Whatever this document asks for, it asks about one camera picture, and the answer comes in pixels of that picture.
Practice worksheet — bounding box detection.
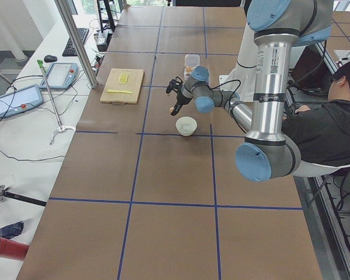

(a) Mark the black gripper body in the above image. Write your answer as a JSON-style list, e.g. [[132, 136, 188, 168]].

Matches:
[[177, 93, 191, 107]]

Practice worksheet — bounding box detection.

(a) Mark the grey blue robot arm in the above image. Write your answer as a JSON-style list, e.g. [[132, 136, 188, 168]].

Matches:
[[166, 66, 253, 132], [166, 1, 333, 181]]

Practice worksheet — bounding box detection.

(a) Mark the clear plastic egg box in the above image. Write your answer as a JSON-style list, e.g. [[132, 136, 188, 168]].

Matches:
[[184, 54, 200, 81]]

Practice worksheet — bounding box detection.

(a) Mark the white ceramic bowl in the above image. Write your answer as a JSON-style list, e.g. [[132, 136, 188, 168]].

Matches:
[[176, 117, 197, 137]]

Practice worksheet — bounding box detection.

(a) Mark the wooden cutting board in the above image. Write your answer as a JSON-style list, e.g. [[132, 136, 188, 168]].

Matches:
[[100, 68, 144, 104]]

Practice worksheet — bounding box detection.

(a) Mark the yellow plastic knife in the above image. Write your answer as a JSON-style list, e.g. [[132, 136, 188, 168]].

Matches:
[[106, 89, 133, 94]]

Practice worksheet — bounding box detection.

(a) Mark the white reacher grabber tool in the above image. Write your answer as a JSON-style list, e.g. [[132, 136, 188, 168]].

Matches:
[[37, 59, 76, 145]]

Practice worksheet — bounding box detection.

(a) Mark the far teach pendant tablet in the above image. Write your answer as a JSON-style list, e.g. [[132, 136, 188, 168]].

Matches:
[[40, 62, 78, 91]]

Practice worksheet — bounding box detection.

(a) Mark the teach pendant tablet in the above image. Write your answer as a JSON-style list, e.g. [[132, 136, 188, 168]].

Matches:
[[40, 62, 78, 91], [0, 85, 44, 118]]

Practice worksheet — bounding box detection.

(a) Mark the black keyboard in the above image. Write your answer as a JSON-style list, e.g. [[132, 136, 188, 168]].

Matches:
[[61, 27, 90, 57]]

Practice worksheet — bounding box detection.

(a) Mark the black computer mouse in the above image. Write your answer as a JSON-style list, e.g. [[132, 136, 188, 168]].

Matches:
[[44, 55, 58, 63]]

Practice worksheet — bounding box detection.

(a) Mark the white chair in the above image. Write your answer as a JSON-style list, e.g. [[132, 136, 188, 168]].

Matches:
[[292, 160, 350, 177]]

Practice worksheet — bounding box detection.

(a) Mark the person in black shirt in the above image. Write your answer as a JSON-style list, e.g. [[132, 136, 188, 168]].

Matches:
[[282, 62, 350, 166]]

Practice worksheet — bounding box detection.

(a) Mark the near teach pendant tablet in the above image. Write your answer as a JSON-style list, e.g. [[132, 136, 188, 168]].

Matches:
[[0, 85, 44, 118]]

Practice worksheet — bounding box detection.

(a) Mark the red cylinder object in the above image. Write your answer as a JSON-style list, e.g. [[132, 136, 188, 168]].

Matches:
[[0, 237, 29, 261]]

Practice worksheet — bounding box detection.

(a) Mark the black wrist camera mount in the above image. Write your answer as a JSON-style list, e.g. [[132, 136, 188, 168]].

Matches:
[[166, 76, 184, 94]]

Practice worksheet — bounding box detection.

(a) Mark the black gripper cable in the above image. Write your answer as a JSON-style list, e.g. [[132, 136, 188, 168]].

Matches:
[[174, 76, 242, 117]]

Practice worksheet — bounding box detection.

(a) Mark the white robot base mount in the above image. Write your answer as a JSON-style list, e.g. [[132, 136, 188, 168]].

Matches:
[[219, 24, 258, 103]]

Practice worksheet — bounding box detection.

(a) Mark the aluminium frame post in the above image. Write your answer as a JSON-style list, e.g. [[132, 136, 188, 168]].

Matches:
[[54, 0, 98, 89]]

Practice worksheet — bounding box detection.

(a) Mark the black cable on white table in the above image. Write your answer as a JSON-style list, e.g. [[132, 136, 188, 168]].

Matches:
[[0, 116, 67, 163]]

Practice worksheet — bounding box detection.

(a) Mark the black camera tripod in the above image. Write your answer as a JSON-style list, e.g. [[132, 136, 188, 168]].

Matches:
[[0, 185, 47, 207]]

